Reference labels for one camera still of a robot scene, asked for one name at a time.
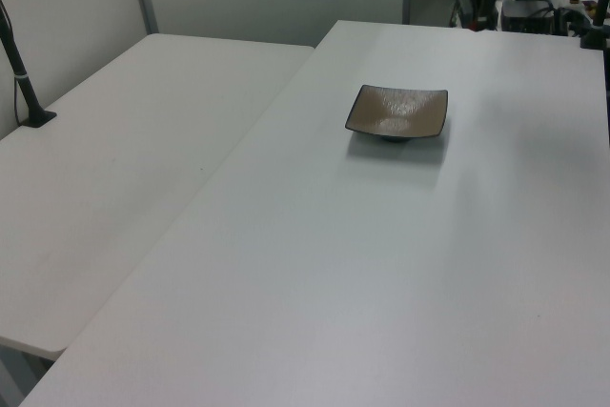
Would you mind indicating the square brown ceramic plate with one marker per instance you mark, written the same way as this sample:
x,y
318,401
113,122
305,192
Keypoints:
x,y
398,109

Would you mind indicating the black electronics box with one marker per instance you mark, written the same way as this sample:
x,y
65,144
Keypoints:
x,y
526,16

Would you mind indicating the black camera stand pole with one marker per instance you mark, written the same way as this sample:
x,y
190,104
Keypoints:
x,y
21,87

